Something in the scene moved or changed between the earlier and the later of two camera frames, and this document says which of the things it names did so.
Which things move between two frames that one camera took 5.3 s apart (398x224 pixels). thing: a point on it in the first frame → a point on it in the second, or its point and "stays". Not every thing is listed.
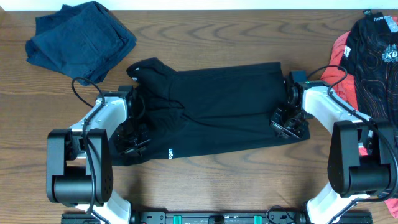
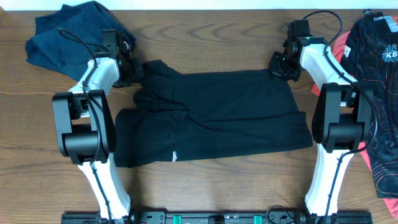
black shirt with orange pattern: [369, 52] stays
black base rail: [208, 216] stays
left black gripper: [135, 151] → [124, 84]
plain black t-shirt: [204, 111] stays
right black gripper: [275, 123] → [274, 71]
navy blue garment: [84, 41] stays
